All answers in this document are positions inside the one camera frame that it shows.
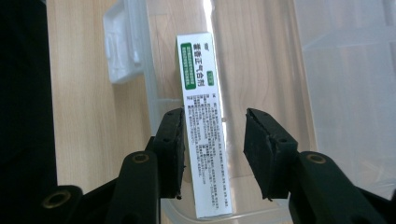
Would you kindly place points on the clear plastic storage box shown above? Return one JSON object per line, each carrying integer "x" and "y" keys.
{"x": 342, "y": 93}

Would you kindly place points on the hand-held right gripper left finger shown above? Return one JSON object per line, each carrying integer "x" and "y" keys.
{"x": 169, "y": 155}

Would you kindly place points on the white green medicine box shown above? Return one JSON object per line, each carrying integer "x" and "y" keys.
{"x": 202, "y": 93}

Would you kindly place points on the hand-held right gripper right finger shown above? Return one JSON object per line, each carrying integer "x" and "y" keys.
{"x": 271, "y": 158}

